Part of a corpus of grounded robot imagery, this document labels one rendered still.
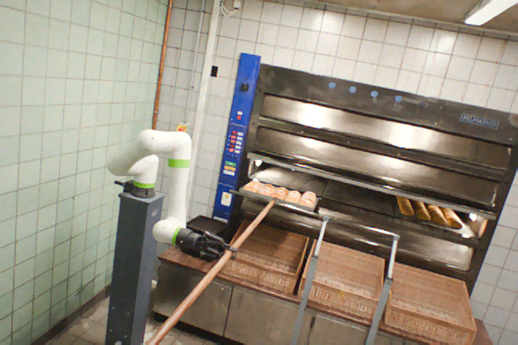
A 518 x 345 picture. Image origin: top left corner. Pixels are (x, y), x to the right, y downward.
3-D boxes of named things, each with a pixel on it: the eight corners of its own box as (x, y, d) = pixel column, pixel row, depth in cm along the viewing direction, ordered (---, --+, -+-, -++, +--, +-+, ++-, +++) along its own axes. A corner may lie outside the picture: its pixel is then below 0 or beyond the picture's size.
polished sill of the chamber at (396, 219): (248, 182, 329) (248, 177, 328) (476, 242, 291) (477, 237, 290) (245, 183, 323) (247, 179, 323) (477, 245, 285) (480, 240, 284)
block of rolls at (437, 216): (395, 195, 367) (396, 189, 366) (447, 209, 357) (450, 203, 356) (400, 214, 310) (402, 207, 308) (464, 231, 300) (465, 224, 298)
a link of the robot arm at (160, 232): (146, 241, 190) (150, 219, 188) (159, 235, 202) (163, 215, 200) (172, 249, 187) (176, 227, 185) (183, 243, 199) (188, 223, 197)
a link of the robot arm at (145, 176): (125, 181, 234) (129, 150, 229) (150, 181, 244) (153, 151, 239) (133, 189, 224) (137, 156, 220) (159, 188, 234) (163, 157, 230)
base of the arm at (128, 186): (108, 189, 233) (109, 179, 232) (123, 183, 247) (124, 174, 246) (147, 200, 228) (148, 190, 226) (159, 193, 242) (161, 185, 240)
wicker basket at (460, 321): (379, 291, 309) (388, 259, 302) (453, 313, 298) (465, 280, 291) (382, 325, 263) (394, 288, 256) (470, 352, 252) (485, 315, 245)
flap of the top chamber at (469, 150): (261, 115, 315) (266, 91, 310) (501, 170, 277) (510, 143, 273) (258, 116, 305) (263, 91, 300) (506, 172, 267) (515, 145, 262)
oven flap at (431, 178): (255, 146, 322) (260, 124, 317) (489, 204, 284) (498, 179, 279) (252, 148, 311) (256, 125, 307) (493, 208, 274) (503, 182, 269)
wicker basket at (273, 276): (238, 248, 334) (244, 218, 328) (303, 266, 323) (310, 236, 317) (218, 272, 288) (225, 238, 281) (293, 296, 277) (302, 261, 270)
